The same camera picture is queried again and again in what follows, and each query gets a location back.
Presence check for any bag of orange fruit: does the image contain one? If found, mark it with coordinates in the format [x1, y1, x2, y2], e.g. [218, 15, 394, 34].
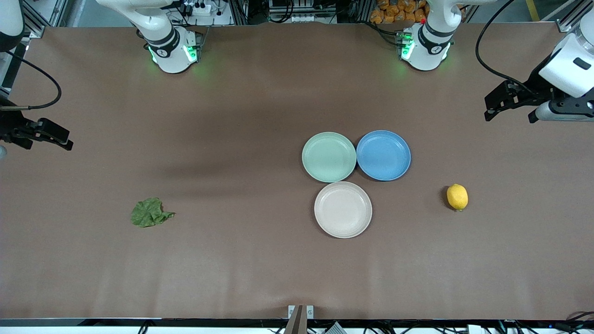
[370, 0, 428, 25]

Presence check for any white power strip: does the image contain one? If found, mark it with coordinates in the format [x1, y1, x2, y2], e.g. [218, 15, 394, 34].
[182, 0, 215, 15]

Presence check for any light green plate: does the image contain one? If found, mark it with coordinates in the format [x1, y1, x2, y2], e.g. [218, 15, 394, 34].
[302, 132, 357, 183]

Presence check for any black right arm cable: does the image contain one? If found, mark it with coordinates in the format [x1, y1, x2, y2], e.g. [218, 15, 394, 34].
[4, 49, 63, 111]

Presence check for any beige plate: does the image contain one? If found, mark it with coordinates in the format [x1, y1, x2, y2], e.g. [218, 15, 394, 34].
[314, 181, 373, 239]

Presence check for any yellow lemon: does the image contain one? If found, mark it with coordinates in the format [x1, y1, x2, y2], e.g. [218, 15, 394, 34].
[446, 184, 469, 212]

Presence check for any green lettuce leaf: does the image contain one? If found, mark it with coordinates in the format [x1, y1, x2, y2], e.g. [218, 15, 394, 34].
[130, 197, 176, 228]

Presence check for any aluminium frame profile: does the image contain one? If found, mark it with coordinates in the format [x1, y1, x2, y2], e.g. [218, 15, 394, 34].
[555, 10, 586, 34]
[22, 0, 48, 39]

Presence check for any small white metal bracket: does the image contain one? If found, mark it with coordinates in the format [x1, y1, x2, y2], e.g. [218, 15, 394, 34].
[287, 305, 315, 320]

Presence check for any blue plate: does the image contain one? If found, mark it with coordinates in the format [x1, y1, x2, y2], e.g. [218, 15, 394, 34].
[356, 130, 412, 181]

